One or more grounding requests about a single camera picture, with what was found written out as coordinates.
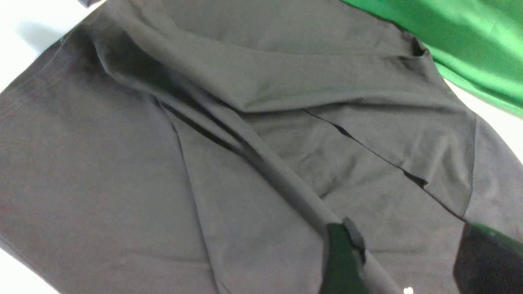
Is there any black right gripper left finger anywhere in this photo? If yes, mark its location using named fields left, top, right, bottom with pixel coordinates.
left=320, top=217, right=369, bottom=294

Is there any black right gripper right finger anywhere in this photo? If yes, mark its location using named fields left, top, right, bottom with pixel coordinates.
left=453, top=223, right=523, bottom=294

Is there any dark gray long-sleeve shirt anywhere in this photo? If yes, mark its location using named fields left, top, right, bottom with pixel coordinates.
left=1, top=0, right=522, bottom=294

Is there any green backdrop cloth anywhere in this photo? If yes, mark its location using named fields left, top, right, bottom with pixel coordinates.
left=348, top=0, right=523, bottom=118

